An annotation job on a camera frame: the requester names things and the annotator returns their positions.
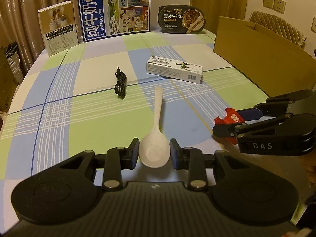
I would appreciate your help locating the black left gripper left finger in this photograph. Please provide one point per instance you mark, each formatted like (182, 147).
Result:
(116, 160)

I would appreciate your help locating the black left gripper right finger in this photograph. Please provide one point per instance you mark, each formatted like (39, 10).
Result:
(190, 159)

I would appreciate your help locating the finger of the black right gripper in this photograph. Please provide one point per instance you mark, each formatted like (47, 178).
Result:
(276, 110)
(233, 130)

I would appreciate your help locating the red candy packet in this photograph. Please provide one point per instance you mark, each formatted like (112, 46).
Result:
(232, 116)

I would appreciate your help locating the white plastic rice spoon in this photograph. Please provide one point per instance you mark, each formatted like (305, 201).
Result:
(154, 149)

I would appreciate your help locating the white ointment box with bird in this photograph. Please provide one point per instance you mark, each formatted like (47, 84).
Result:
(175, 69)

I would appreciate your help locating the person's right hand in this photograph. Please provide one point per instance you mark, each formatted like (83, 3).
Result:
(308, 162)

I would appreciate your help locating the brown cardboard box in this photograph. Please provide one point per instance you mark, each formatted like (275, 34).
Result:
(274, 64)

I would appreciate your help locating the black instant rice meal box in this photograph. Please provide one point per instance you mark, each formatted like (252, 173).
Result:
(181, 19)

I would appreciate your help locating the blue milk carton box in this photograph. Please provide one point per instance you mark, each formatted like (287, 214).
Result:
(101, 19)

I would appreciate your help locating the white beige product box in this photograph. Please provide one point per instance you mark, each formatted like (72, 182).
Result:
(58, 29)

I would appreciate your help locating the brown curtain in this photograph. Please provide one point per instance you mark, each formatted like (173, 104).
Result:
(20, 23)

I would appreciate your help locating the wall socket panel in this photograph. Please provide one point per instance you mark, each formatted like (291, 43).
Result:
(277, 5)

